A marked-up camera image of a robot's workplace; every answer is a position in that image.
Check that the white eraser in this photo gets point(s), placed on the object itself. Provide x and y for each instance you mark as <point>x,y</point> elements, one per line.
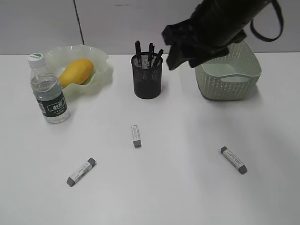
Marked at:
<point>234,161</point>
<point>81,171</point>
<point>136,136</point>

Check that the clear water bottle green label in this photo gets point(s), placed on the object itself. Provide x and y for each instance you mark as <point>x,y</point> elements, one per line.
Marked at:
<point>47,90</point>

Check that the black mesh pen holder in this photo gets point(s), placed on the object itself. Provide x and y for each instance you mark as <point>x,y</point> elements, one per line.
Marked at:
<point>146,82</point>

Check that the pale green plastic basket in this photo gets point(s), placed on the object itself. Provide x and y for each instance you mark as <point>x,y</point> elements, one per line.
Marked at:
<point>230,77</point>

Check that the yellow mango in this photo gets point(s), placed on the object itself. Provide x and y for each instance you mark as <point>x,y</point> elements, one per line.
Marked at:
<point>77,72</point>

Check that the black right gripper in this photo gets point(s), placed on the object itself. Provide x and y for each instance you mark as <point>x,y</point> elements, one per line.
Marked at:
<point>207,33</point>

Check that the black marker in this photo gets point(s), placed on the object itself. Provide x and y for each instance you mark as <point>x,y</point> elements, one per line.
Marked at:
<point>150,55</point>
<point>138,53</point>
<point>158,58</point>

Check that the translucent green wavy plate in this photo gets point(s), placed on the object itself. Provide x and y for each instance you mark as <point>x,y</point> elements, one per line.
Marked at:
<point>59,58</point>

